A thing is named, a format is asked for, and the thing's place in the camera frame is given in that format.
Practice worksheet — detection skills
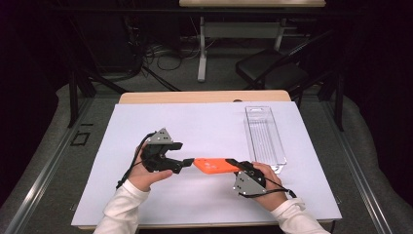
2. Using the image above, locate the person's right hand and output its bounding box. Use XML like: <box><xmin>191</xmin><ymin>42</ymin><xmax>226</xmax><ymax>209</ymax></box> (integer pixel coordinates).
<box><xmin>250</xmin><ymin>161</ymin><xmax>288</xmax><ymax>213</ymax></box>

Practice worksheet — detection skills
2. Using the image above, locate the tangle of floor cables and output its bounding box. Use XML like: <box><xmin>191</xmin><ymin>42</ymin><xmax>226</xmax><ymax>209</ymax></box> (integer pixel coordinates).
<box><xmin>142</xmin><ymin>35</ymin><xmax>203</xmax><ymax>73</ymax></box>

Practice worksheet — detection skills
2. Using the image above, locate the wooden desk with white legs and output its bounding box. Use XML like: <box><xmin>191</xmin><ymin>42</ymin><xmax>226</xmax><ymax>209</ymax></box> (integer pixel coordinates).
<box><xmin>178</xmin><ymin>0</ymin><xmax>327</xmax><ymax>83</ymax></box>

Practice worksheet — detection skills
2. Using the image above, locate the aluminium floor rail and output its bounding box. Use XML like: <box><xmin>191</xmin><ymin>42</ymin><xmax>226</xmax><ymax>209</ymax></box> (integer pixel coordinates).
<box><xmin>3</xmin><ymin>97</ymin><xmax>95</xmax><ymax>234</ymax></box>
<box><xmin>319</xmin><ymin>97</ymin><xmax>394</xmax><ymax>234</ymax></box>

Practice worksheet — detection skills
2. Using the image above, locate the black folding chair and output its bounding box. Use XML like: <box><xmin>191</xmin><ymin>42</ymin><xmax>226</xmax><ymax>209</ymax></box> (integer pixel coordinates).
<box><xmin>235</xmin><ymin>28</ymin><xmax>337</xmax><ymax>99</ymax></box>

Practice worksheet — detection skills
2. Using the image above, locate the orange phone case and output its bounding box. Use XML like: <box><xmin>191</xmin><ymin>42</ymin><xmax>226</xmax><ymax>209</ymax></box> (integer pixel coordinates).
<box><xmin>192</xmin><ymin>157</ymin><xmax>242</xmax><ymax>176</ymax></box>

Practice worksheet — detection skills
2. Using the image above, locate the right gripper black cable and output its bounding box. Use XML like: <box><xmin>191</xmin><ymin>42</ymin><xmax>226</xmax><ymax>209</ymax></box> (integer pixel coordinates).
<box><xmin>240</xmin><ymin>176</ymin><xmax>297</xmax><ymax>200</ymax></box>

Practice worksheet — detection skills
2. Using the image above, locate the black metal stand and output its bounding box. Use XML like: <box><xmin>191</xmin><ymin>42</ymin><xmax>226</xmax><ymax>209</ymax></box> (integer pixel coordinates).
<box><xmin>66</xmin><ymin>64</ymin><xmax>131</xmax><ymax>129</ymax></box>

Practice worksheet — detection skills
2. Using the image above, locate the clear plastic storage bin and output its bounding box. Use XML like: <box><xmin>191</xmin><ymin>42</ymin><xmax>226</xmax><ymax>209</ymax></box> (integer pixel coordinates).
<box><xmin>243</xmin><ymin>105</ymin><xmax>288</xmax><ymax>175</ymax></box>

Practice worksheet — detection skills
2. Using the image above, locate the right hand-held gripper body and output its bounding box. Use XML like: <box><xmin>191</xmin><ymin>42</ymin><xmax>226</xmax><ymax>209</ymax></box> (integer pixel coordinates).
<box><xmin>232</xmin><ymin>161</ymin><xmax>267</xmax><ymax>197</ymax></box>

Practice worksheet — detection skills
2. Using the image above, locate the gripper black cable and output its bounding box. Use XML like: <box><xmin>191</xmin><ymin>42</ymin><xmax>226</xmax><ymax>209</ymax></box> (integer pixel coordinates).
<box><xmin>115</xmin><ymin>131</ymin><xmax>157</xmax><ymax>190</ymax></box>
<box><xmin>240</xmin><ymin>176</ymin><xmax>297</xmax><ymax>200</ymax></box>

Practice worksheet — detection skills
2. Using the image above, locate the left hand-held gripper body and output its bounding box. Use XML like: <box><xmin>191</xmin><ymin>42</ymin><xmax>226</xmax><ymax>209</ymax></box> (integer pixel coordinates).
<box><xmin>140</xmin><ymin>127</ymin><xmax>183</xmax><ymax>175</ymax></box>

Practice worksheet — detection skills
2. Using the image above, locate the person's left hand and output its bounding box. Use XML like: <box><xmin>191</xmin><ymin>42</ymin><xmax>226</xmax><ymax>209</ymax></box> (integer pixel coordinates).
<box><xmin>128</xmin><ymin>147</ymin><xmax>174</xmax><ymax>193</ymax></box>

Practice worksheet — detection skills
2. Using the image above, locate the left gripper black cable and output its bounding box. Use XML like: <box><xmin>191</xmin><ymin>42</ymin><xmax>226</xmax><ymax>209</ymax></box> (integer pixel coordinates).
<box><xmin>115</xmin><ymin>131</ymin><xmax>157</xmax><ymax>190</ymax></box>

